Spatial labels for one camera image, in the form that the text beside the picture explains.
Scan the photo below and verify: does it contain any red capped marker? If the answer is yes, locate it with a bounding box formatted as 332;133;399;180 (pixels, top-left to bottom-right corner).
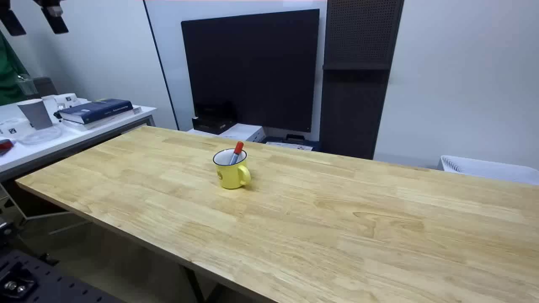
229;142;244;165

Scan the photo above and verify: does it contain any yellow enamel mug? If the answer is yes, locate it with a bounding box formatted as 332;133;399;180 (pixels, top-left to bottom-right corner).
212;148;251;191

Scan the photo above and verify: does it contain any white box under monitor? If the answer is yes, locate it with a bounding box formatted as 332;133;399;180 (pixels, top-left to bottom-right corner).
220;123;266;143

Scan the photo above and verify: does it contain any black monitor screen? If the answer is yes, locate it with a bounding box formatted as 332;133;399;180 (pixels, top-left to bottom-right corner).
182;9;320;132

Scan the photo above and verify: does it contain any white bin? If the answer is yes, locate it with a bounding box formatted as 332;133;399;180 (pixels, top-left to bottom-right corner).
439;155;539;186

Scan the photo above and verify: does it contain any dark blue book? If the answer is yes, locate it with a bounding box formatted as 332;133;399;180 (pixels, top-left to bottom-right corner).
55;100;133;125

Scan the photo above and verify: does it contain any grey card stand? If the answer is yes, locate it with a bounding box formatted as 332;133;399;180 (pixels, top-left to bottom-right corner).
18;101;52;130

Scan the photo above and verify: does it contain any white side table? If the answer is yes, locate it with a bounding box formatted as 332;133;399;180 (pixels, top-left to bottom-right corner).
0;106;153;182

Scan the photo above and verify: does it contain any green garment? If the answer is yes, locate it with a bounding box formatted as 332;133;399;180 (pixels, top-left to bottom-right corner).
0;32;32;105

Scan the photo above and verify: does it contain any dark brown wall cabinet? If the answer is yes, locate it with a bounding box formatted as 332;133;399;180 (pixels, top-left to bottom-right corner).
320;0;404;159

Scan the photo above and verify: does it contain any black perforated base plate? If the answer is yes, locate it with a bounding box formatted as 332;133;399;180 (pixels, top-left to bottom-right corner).
0;251;119;303

